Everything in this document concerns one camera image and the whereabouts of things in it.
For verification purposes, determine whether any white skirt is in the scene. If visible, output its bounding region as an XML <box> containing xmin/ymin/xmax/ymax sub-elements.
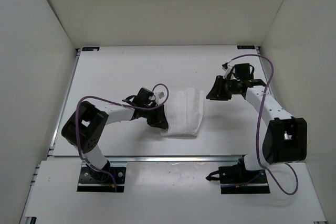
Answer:
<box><xmin>160</xmin><ymin>88</ymin><xmax>204</xmax><ymax>138</ymax></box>

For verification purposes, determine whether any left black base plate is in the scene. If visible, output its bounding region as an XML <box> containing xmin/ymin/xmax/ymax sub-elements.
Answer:
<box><xmin>77</xmin><ymin>165</ymin><xmax>127</xmax><ymax>193</ymax></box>

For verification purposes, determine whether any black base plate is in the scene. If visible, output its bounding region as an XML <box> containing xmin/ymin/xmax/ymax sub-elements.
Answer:
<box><xmin>205</xmin><ymin>157</ymin><xmax>270</xmax><ymax>195</ymax></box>
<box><xmin>77</xmin><ymin>165</ymin><xmax>127</xmax><ymax>193</ymax></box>

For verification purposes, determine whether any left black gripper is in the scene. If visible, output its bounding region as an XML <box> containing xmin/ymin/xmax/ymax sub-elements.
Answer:
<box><xmin>142</xmin><ymin>102</ymin><xmax>169</xmax><ymax>129</ymax></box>

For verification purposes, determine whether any left blue corner label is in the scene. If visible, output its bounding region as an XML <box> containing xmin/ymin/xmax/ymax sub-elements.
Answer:
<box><xmin>81</xmin><ymin>47</ymin><xmax>100</xmax><ymax>51</ymax></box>

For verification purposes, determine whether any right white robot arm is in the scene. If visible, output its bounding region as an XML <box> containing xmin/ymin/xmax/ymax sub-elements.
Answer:
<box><xmin>206</xmin><ymin>63</ymin><xmax>307</xmax><ymax>182</ymax></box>

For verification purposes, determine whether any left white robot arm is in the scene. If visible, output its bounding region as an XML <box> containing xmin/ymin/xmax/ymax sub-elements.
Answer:
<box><xmin>61</xmin><ymin>88</ymin><xmax>169</xmax><ymax>181</ymax></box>

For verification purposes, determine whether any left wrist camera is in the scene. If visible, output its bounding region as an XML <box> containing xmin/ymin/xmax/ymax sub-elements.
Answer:
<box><xmin>155</xmin><ymin>91</ymin><xmax>165</xmax><ymax>99</ymax></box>

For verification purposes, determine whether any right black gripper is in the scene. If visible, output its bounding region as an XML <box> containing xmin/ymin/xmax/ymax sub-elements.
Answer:
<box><xmin>206</xmin><ymin>76</ymin><xmax>239</xmax><ymax>101</ymax></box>

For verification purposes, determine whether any blue corner label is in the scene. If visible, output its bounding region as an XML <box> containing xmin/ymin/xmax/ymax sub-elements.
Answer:
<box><xmin>237</xmin><ymin>45</ymin><xmax>255</xmax><ymax>50</ymax></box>
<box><xmin>81</xmin><ymin>47</ymin><xmax>100</xmax><ymax>51</ymax></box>

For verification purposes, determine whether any right blue corner label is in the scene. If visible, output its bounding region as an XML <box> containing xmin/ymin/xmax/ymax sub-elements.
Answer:
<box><xmin>237</xmin><ymin>45</ymin><xmax>255</xmax><ymax>50</ymax></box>

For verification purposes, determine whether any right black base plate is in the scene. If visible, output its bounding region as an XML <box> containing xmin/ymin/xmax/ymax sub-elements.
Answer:
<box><xmin>205</xmin><ymin>157</ymin><xmax>270</xmax><ymax>195</ymax></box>

